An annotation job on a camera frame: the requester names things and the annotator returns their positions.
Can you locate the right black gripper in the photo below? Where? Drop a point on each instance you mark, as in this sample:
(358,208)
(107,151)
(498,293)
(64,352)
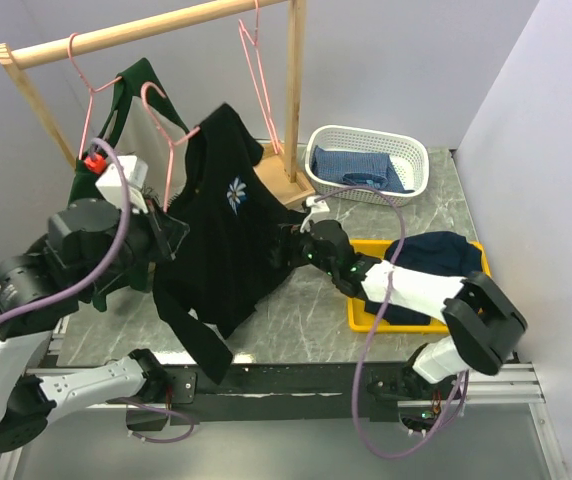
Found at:
(290,235)

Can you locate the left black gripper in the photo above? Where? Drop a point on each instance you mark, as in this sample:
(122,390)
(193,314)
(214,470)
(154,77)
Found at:
(169,231)

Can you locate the black t shirt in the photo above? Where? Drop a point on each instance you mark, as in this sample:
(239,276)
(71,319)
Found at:
(226,263)

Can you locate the pink wire hanger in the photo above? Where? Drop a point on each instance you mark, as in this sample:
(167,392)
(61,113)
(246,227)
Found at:
(171,143)
(250,44)

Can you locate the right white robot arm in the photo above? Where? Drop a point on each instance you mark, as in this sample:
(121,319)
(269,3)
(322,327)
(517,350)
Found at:
(484,326)

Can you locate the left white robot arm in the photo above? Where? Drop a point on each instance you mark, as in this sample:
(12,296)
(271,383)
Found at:
(88,247)

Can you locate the green and cream raglan shirt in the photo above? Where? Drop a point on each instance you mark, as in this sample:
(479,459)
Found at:
(129,128)

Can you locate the navy blue t shirt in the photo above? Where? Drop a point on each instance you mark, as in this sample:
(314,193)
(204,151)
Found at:
(441,253)

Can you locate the pink hanger with green shirt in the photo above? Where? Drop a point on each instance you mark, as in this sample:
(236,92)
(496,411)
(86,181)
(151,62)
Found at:
(91,90)

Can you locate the wooden clothes rack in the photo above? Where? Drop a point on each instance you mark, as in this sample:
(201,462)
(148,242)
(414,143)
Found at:
(278,168)

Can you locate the blue patterned cloth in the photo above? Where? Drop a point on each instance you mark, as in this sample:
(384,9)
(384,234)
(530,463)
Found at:
(355,168)

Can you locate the yellow plastic tray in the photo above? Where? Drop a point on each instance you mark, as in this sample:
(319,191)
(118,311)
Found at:
(361,321)

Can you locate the white plastic basket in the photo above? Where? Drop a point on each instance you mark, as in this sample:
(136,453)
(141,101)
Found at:
(409,158)

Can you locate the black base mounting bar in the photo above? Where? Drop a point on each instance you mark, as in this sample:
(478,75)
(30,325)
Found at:
(314,391)

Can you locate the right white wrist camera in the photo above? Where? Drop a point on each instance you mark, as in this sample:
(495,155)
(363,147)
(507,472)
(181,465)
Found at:
(316,209)

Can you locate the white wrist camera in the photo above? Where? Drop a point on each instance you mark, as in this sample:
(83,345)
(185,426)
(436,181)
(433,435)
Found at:
(120,189)
(316,209)

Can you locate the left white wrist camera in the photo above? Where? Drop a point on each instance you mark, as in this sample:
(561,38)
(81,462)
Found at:
(120,189)

